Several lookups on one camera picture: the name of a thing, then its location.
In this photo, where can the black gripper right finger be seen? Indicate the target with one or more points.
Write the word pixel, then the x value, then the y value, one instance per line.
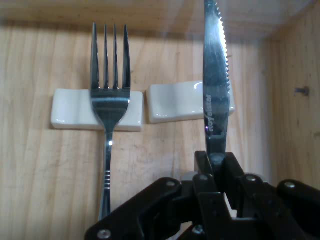
pixel 275 210

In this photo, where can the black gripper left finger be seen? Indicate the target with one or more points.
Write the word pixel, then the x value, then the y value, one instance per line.
pixel 150 207

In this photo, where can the steel serrated table knife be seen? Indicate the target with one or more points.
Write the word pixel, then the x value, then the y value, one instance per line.
pixel 216 87

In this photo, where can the white ceramic cutlery rest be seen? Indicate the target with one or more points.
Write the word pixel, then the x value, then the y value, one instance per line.
pixel 70 110
pixel 175 102

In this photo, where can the light wooden drawer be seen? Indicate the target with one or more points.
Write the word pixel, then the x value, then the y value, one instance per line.
pixel 50 162

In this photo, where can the steel fork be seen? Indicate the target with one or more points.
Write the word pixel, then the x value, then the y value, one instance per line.
pixel 110 105

